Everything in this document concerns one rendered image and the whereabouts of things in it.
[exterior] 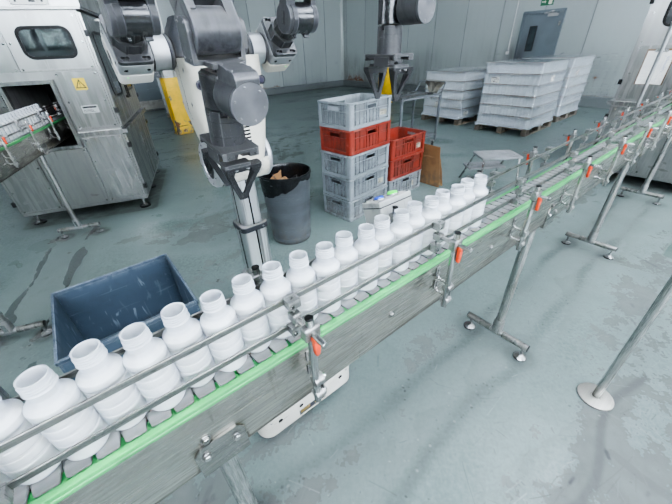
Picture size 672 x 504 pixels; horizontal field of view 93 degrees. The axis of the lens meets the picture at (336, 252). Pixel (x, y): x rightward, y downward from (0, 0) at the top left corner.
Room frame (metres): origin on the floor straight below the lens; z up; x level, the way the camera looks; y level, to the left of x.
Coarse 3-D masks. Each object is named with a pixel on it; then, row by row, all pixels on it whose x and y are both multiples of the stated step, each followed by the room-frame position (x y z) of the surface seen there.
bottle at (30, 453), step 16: (0, 400) 0.24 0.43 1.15; (16, 400) 0.26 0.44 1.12; (0, 416) 0.23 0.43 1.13; (16, 416) 0.24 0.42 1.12; (0, 432) 0.22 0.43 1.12; (16, 432) 0.23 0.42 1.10; (16, 448) 0.22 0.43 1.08; (32, 448) 0.23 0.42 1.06; (48, 448) 0.24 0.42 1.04; (0, 464) 0.21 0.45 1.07; (16, 464) 0.21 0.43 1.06; (32, 464) 0.22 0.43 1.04; (32, 480) 0.21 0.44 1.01
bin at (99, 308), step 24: (144, 264) 0.85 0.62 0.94; (168, 264) 0.89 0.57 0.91; (72, 288) 0.73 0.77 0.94; (96, 288) 0.76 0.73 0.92; (120, 288) 0.80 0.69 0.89; (144, 288) 0.83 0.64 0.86; (168, 288) 0.87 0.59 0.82; (72, 312) 0.71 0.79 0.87; (96, 312) 0.74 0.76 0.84; (120, 312) 0.78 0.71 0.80; (144, 312) 0.81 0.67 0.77; (192, 312) 0.64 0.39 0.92; (72, 336) 0.63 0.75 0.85; (96, 336) 0.72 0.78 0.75
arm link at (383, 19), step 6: (378, 0) 0.88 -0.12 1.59; (384, 0) 0.86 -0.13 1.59; (390, 0) 0.85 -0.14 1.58; (396, 0) 0.85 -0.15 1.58; (378, 6) 0.88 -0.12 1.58; (384, 6) 0.86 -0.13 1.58; (390, 6) 0.85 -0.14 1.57; (378, 12) 0.88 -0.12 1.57; (384, 12) 0.86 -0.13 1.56; (390, 12) 0.85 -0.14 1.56; (378, 18) 0.88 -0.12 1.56; (384, 18) 0.86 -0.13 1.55; (390, 18) 0.85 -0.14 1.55; (396, 18) 0.85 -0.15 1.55; (378, 24) 0.87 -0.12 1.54; (384, 24) 0.87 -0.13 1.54; (390, 24) 0.86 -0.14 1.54
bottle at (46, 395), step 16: (32, 368) 0.28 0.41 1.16; (48, 368) 0.27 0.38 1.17; (16, 384) 0.25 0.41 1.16; (32, 384) 0.25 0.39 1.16; (48, 384) 0.26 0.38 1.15; (64, 384) 0.27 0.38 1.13; (32, 400) 0.25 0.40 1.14; (48, 400) 0.25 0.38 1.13; (64, 400) 0.26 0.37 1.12; (80, 400) 0.27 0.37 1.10; (32, 416) 0.24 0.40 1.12; (48, 416) 0.24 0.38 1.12; (80, 416) 0.26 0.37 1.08; (96, 416) 0.27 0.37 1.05; (48, 432) 0.23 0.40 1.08; (64, 432) 0.24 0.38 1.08; (80, 432) 0.25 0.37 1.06; (64, 448) 0.23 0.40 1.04; (96, 448) 0.25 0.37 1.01
